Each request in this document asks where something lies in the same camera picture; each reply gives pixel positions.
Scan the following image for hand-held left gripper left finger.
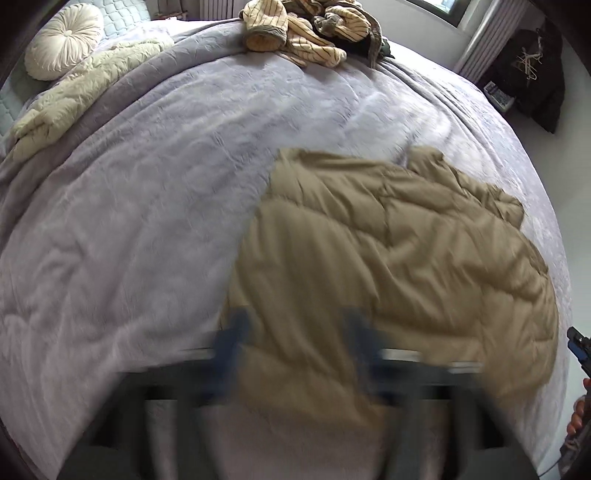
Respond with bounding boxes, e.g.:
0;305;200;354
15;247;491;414
60;307;254;480

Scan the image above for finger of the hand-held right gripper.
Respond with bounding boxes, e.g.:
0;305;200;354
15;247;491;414
567;327;591;377

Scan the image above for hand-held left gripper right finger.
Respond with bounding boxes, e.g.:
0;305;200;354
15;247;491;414
344;305;539;480

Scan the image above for tan puffer jacket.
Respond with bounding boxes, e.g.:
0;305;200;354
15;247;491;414
219;147;559;444

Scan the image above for dark clothes pile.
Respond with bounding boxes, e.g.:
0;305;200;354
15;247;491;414
314;14;396;66

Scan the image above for person's right hand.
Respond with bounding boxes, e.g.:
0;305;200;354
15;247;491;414
569;377;591;437

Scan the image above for bed with lilac blanket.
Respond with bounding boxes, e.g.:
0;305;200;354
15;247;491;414
0;18;575;480

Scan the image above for black white printed box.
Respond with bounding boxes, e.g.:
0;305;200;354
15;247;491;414
482;80;514;112

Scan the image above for black hanging coats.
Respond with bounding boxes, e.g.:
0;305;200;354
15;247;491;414
485;28;566;134

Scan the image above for pale green quilted jacket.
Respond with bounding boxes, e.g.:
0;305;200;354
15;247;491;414
10;37;175;160

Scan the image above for grey pleated curtain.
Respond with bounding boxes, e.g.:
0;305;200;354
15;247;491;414
455;0;529;85

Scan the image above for beige striped fleece garment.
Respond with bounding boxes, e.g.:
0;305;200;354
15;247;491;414
240;0;377;68

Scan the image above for grey quilted headboard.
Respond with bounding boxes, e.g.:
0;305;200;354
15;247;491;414
0;0;154;139

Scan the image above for brown framed window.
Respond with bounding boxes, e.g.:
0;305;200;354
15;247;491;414
422;0;490;26

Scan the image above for round cream pillow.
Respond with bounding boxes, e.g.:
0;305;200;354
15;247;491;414
24;4;105;81

